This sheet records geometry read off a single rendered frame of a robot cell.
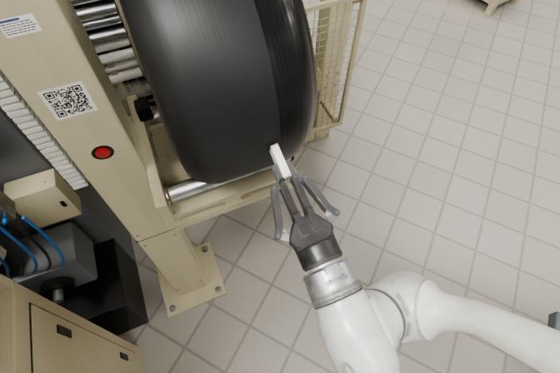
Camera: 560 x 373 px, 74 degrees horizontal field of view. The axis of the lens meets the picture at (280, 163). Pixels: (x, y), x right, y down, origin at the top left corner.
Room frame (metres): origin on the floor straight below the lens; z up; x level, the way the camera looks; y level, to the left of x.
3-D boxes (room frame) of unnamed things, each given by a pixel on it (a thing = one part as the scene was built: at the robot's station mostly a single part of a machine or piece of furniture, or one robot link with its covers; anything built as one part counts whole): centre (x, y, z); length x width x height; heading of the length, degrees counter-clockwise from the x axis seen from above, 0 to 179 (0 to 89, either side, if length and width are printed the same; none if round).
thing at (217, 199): (0.54, 0.13, 0.83); 0.36 x 0.09 x 0.06; 113
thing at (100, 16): (0.93, 0.54, 1.05); 0.20 x 0.15 x 0.30; 113
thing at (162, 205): (0.60, 0.35, 0.90); 0.40 x 0.03 x 0.10; 23
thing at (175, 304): (0.55, 0.42, 0.01); 0.27 x 0.27 x 0.02; 23
